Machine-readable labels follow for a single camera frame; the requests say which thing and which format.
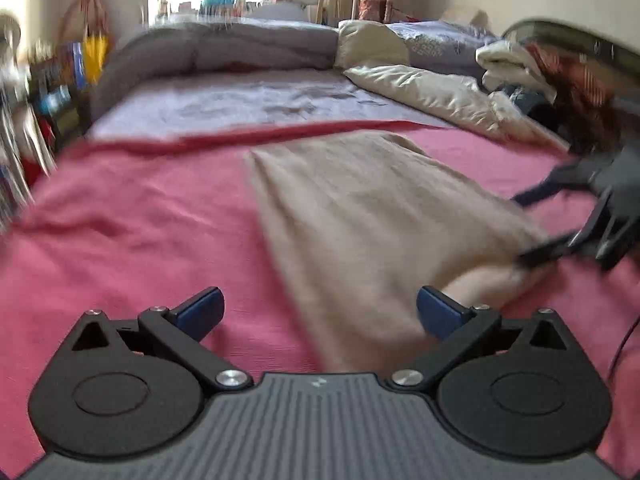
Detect wooden rack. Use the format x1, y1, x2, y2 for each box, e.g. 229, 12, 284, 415
317, 0, 361, 26

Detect grey duvet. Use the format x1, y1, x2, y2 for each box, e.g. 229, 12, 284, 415
90, 17, 341, 121

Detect pink blanket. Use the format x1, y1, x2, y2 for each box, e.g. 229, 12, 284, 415
0, 120, 640, 478

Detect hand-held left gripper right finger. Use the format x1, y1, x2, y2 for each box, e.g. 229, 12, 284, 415
387, 285, 571, 392

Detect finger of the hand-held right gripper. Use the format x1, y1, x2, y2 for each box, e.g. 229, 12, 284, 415
517, 205, 621, 271
512, 157, 601, 207

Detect cream quilt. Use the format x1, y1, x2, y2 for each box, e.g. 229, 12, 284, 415
342, 64, 571, 153

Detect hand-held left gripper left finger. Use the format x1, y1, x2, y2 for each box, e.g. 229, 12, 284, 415
71, 286, 253, 392

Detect beige pants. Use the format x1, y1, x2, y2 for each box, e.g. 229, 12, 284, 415
245, 130, 556, 373

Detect folded cream clothes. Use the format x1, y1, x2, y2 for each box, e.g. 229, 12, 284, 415
475, 40, 558, 103

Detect lilac bed sheet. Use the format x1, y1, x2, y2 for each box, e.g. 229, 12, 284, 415
87, 67, 451, 143

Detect cream pillow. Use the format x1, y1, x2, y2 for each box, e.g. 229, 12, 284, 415
335, 20, 411, 71

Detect lilac patterned pillow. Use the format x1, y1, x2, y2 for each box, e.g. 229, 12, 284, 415
387, 20, 501, 78

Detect yellow paper bag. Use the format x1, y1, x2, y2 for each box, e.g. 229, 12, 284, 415
82, 35, 108, 83

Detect red patterned cloth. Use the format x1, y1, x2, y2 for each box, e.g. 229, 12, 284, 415
525, 42, 623, 153

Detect colourful game box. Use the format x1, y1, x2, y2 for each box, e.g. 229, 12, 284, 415
30, 42, 83, 91

